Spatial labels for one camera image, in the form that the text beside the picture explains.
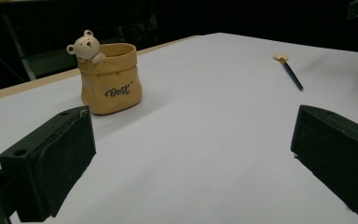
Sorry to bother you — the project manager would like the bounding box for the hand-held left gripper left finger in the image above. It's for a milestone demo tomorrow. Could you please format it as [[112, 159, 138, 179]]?
[[0, 105, 97, 223]]

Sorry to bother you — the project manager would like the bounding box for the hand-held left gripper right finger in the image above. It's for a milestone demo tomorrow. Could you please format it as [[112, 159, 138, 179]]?
[[290, 105, 358, 221]]

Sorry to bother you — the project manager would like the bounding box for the dark blue pencil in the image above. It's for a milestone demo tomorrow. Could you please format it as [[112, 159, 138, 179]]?
[[273, 53, 305, 91]]

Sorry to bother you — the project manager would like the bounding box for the yellow bear pen holder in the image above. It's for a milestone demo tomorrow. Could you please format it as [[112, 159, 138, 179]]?
[[66, 29, 143, 116]]

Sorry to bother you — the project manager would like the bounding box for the metal stand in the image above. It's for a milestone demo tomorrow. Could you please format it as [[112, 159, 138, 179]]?
[[1, 12, 37, 82]]

